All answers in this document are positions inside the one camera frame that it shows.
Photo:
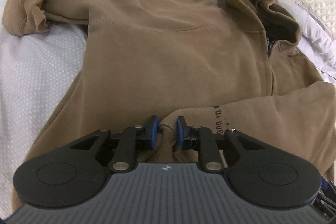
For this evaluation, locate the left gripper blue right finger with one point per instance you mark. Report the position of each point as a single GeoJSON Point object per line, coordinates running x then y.
{"type": "Point", "coordinates": [201, 140]}

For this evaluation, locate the brown hooded sweatshirt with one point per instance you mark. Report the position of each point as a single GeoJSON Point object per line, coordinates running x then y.
{"type": "Point", "coordinates": [230, 64]}

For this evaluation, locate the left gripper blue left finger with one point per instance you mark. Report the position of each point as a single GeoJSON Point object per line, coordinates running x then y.
{"type": "Point", "coordinates": [132, 141]}

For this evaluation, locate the white bed sheet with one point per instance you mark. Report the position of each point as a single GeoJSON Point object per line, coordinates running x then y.
{"type": "Point", "coordinates": [36, 72]}

